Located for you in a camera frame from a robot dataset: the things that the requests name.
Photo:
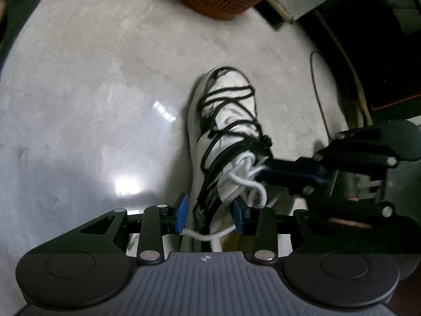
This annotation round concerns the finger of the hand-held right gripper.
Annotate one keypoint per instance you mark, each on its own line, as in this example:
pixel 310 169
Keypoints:
pixel 289 166
pixel 289 177

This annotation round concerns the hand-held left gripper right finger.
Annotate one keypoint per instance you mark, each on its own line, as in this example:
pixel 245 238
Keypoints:
pixel 238 218

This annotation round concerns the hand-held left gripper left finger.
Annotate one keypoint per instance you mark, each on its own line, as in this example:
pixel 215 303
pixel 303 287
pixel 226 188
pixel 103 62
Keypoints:
pixel 182 211

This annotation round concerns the white shoelace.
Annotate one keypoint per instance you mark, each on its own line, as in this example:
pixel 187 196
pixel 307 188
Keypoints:
pixel 243 181

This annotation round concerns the white and black sneaker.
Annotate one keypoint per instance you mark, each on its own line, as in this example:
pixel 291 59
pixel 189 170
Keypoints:
pixel 230 80

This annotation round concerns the black shoelace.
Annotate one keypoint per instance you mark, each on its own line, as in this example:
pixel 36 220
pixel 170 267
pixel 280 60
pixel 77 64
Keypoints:
pixel 250 142

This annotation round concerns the silver cabinet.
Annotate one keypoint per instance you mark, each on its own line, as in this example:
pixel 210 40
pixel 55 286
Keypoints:
pixel 296 0

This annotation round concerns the grey star-print bed sheet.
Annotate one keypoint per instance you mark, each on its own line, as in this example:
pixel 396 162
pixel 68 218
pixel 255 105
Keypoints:
pixel 19 6

